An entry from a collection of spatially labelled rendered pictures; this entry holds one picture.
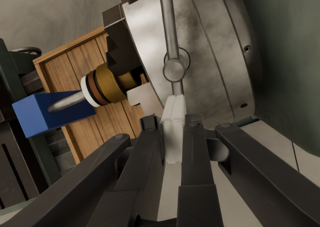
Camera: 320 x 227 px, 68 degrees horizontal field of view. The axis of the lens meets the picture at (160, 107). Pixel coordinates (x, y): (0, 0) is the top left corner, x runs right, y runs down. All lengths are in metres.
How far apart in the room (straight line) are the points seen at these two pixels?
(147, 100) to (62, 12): 1.48
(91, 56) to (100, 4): 1.05
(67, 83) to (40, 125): 0.25
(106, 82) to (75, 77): 0.31
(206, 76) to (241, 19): 0.10
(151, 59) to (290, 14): 0.17
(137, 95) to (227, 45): 0.21
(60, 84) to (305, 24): 0.65
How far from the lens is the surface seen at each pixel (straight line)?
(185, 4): 0.32
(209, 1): 0.32
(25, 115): 0.57
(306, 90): 0.33
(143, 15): 0.33
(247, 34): 0.37
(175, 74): 0.23
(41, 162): 0.82
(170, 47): 0.24
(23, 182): 0.82
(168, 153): 0.16
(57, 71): 0.79
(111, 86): 0.45
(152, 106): 0.45
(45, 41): 1.91
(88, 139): 0.76
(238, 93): 0.34
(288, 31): 0.32
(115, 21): 0.37
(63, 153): 0.84
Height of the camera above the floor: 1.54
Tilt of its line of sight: 78 degrees down
